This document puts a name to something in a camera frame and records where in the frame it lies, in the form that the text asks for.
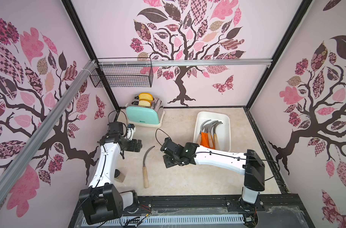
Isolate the orange handle sickle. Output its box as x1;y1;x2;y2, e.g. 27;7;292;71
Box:
206;121;218;149
200;121;211;148
208;133;215;149

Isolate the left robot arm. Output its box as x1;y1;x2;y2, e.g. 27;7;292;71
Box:
79;122;142;225

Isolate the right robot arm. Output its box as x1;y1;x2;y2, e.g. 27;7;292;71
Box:
160;137;278;205

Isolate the white storage box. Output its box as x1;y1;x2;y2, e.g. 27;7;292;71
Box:
194;111;231;152

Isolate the mint green toaster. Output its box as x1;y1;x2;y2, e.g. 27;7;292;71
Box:
126;95;165;127

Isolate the small jar with black lid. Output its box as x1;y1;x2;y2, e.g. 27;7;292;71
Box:
114;169;125;183

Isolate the pale bread slice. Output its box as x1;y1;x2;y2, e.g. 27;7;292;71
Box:
138;99;152;107

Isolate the yellow bread slice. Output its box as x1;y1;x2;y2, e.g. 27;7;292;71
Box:
138;93;154;102

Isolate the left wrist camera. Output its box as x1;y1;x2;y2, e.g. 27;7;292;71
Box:
126;123;136;141

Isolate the black wire basket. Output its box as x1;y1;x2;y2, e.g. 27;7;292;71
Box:
90;57;154;88

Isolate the white cable duct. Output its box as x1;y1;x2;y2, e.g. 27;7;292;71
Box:
79;214;245;228

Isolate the aluminium rail back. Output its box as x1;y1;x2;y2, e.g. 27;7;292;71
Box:
99;59;273;67

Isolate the aluminium rail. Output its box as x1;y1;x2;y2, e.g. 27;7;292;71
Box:
99;59;273;67
0;60;98;205

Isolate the aluminium rail left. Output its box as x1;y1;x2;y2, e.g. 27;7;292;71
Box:
0;60;98;205

